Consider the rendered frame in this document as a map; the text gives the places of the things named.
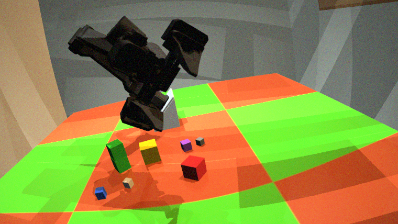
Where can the tan block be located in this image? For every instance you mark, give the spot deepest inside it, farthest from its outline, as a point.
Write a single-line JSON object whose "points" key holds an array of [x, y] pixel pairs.
{"points": [[128, 182]]}

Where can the blue block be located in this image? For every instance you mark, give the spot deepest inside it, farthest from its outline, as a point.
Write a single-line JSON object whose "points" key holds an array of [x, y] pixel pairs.
{"points": [[100, 193]]}

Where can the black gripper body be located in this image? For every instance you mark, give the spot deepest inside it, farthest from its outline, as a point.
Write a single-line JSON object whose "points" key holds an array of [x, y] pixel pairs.
{"points": [[158, 72]]}

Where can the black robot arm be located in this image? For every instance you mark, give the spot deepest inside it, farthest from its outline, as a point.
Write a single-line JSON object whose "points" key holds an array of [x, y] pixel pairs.
{"points": [[119, 52]]}

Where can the small purple block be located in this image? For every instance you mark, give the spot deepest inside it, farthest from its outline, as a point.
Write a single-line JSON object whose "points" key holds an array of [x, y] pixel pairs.
{"points": [[186, 145]]}

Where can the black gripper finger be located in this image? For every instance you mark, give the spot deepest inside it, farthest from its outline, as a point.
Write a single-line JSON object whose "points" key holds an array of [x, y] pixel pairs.
{"points": [[187, 51], [145, 115]]}

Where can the red block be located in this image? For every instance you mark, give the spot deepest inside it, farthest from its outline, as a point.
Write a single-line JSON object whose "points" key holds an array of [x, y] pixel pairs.
{"points": [[194, 167]]}

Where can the green block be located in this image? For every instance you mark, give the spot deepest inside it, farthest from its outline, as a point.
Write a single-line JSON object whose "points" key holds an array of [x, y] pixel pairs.
{"points": [[121, 165], [116, 150]]}

